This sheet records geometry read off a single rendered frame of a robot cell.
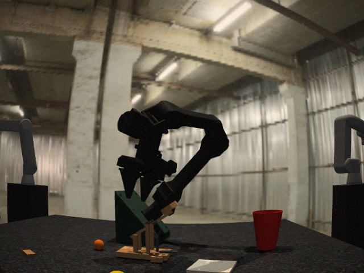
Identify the red plastic cup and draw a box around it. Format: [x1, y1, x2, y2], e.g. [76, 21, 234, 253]
[253, 209, 283, 250]

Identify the orange ball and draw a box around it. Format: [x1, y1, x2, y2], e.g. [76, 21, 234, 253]
[94, 239, 104, 250]

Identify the beige flat rectangular slab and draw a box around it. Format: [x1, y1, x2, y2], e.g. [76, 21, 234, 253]
[186, 259, 237, 273]

